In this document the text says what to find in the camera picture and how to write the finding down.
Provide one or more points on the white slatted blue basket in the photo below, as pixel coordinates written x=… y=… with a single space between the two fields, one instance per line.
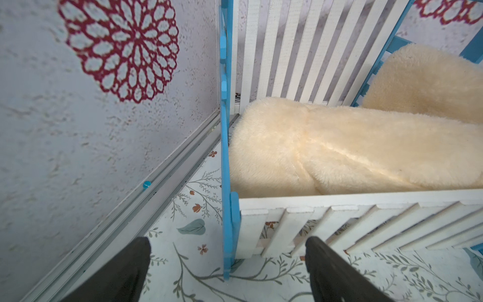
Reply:
x=347 y=223

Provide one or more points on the beige plush cloth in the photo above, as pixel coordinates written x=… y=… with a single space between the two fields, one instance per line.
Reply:
x=419 y=128

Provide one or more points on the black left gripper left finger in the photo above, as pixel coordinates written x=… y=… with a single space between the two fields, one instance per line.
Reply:
x=120 y=279

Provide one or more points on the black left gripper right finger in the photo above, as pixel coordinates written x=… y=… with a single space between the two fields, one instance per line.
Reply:
x=333 y=279

